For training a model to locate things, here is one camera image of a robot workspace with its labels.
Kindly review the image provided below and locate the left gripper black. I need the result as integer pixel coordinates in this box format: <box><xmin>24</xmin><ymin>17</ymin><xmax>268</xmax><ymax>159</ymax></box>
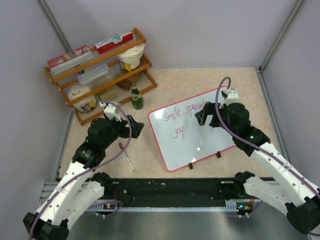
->
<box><xmin>101</xmin><ymin>114</ymin><xmax>144</xmax><ymax>150</ymax></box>

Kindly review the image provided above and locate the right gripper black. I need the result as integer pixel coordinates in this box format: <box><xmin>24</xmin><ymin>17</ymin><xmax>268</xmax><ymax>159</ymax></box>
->
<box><xmin>195</xmin><ymin>101</ymin><xmax>237</xmax><ymax>137</ymax></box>

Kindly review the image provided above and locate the marker pen with magenta cap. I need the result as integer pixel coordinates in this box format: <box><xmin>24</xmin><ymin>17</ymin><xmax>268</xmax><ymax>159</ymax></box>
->
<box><xmin>118</xmin><ymin>142</ymin><xmax>135</xmax><ymax>171</ymax></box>

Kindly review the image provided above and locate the whiteboard with pink frame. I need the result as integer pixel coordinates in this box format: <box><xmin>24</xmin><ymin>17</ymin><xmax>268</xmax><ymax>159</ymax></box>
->
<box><xmin>148</xmin><ymin>89</ymin><xmax>235</xmax><ymax>172</ymax></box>

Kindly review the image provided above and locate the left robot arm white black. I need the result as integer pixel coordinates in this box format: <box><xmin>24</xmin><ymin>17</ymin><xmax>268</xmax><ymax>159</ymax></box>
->
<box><xmin>23</xmin><ymin>115</ymin><xmax>145</xmax><ymax>240</ymax></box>

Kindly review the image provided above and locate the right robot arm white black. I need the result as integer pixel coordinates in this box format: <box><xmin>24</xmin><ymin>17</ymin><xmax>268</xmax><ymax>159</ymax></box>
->
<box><xmin>195</xmin><ymin>102</ymin><xmax>320</xmax><ymax>235</ymax></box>

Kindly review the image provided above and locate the whiteboard stand foot right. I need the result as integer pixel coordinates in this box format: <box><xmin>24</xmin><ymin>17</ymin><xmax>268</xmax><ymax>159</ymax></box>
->
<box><xmin>215</xmin><ymin>151</ymin><xmax>221</xmax><ymax>159</ymax></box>

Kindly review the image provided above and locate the whiteboard stand foot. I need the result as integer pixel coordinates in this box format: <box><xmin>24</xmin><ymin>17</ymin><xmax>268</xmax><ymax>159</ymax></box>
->
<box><xmin>188</xmin><ymin>162</ymin><xmax>194</xmax><ymax>170</ymax></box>
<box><xmin>215</xmin><ymin>151</ymin><xmax>221</xmax><ymax>159</ymax></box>

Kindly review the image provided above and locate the whiteboard stand foot left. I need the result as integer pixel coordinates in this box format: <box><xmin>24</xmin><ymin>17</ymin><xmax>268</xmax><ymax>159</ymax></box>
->
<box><xmin>188</xmin><ymin>162</ymin><xmax>194</xmax><ymax>170</ymax></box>

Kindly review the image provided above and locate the green glass bottle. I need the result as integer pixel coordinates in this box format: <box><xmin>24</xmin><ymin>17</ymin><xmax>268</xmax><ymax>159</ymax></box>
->
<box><xmin>131</xmin><ymin>83</ymin><xmax>144</xmax><ymax>110</ymax></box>

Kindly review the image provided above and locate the brown cardboard packet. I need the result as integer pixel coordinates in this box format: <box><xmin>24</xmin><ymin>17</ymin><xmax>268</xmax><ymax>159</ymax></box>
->
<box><xmin>98</xmin><ymin>86</ymin><xmax>119</xmax><ymax>101</ymax></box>

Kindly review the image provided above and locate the orange wooden shelf rack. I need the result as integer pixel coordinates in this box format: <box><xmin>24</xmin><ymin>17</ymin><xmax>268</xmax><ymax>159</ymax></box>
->
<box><xmin>44</xmin><ymin>28</ymin><xmax>157</xmax><ymax>125</ymax></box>

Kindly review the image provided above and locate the clear plastic box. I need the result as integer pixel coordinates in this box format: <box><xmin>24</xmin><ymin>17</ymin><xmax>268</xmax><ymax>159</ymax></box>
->
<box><xmin>77</xmin><ymin>63</ymin><xmax>109</xmax><ymax>86</ymax></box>

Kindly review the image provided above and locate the white paper bag upper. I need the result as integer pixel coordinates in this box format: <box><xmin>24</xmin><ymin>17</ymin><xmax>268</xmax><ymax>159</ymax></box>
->
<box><xmin>117</xmin><ymin>43</ymin><xmax>145</xmax><ymax>72</ymax></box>

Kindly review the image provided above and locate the red white long box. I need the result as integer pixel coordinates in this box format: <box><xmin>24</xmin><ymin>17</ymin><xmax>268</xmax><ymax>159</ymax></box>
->
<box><xmin>94</xmin><ymin>31</ymin><xmax>134</xmax><ymax>55</ymax></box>

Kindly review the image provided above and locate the red silver foil box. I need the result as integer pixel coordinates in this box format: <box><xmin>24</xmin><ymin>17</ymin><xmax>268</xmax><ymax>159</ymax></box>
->
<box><xmin>47</xmin><ymin>45</ymin><xmax>94</xmax><ymax>75</ymax></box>

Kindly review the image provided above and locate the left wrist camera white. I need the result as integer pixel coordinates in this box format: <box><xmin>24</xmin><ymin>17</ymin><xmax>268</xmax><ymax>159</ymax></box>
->
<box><xmin>99</xmin><ymin>101</ymin><xmax>122</xmax><ymax>123</ymax></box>

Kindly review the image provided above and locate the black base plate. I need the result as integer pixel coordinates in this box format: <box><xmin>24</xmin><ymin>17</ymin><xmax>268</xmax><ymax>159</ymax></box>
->
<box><xmin>84</xmin><ymin>177</ymin><xmax>251</xmax><ymax>208</ymax></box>

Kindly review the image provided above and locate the grey cable duct rail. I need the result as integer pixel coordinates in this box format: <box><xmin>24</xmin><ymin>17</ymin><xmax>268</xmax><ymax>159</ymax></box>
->
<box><xmin>84</xmin><ymin>201</ymin><xmax>240</xmax><ymax>213</ymax></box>

